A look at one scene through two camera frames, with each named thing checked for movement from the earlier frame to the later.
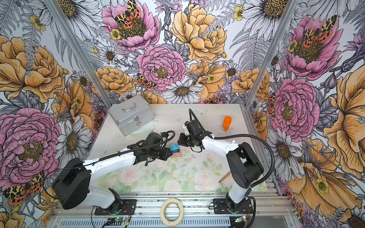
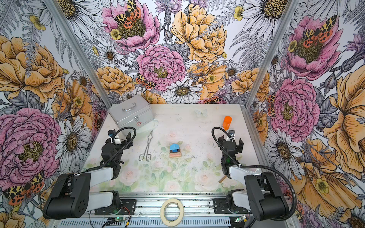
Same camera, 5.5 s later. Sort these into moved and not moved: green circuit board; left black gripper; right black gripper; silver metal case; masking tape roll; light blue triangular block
Moved: left black gripper; right black gripper
Not moved: masking tape roll; light blue triangular block; silver metal case; green circuit board
